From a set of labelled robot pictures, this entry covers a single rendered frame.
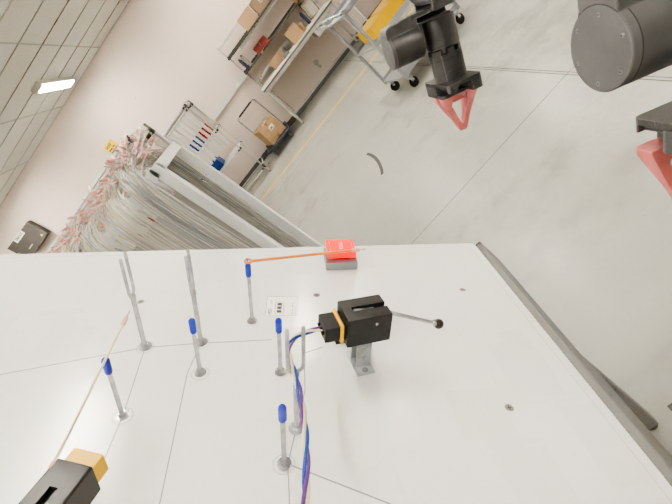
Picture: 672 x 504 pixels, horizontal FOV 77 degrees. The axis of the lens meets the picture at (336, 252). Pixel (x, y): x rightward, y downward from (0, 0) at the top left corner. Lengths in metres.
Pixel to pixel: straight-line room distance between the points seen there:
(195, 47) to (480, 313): 8.21
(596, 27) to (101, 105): 8.84
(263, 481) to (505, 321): 0.42
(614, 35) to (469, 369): 0.41
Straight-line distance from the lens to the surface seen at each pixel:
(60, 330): 0.71
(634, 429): 0.62
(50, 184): 9.66
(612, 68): 0.36
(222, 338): 0.62
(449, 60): 0.83
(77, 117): 9.19
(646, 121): 0.45
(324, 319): 0.51
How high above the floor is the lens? 1.42
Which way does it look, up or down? 24 degrees down
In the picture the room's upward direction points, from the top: 54 degrees counter-clockwise
